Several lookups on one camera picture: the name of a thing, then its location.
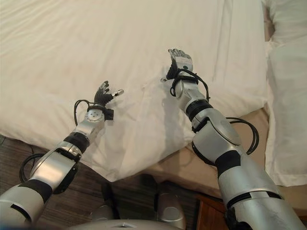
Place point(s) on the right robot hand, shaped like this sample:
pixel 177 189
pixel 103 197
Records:
pixel 182 61

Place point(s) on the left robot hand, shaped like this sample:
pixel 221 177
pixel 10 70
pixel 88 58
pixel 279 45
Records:
pixel 101 95

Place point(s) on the white duvet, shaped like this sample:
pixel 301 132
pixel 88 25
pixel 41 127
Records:
pixel 124 72

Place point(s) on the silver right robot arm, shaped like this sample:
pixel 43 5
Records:
pixel 230 158

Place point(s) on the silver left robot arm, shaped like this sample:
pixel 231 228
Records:
pixel 52 165

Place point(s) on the white bed sheet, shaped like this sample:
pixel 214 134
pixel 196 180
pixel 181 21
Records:
pixel 287 20

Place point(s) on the beige mattress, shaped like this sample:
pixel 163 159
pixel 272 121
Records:
pixel 192 167

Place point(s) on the silver left robot leg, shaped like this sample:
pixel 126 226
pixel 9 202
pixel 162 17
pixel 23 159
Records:
pixel 103 208

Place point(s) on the silver robot leg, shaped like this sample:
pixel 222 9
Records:
pixel 103 208
pixel 169 208

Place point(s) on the white pillow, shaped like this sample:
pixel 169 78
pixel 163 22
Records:
pixel 286 105

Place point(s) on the silver robot torso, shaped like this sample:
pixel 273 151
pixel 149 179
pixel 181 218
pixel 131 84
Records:
pixel 120 225

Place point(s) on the silver right robot leg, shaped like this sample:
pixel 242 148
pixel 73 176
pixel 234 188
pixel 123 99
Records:
pixel 169 208

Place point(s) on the brown wooden nightstand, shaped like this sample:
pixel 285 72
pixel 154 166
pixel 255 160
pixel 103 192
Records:
pixel 211 213

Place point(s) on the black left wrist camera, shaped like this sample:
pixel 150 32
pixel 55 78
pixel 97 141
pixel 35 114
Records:
pixel 109 114

